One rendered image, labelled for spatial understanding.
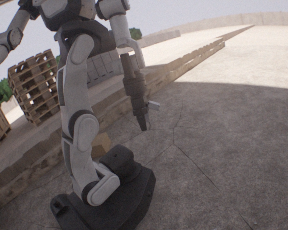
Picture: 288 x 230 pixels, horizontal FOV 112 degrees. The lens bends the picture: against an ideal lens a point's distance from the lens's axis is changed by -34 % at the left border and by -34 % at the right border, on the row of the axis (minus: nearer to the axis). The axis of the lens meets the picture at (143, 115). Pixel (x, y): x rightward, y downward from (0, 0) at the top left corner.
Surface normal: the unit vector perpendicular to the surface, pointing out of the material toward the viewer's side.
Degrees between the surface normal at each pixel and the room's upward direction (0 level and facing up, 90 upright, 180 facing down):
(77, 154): 107
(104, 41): 113
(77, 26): 90
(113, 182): 90
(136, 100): 75
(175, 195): 0
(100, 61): 90
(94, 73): 90
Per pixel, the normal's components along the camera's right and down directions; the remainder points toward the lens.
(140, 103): -0.13, 0.25
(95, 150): 0.00, 0.47
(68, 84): 0.76, 0.46
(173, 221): -0.31, -0.84
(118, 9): 0.17, 0.96
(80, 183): 0.74, 0.07
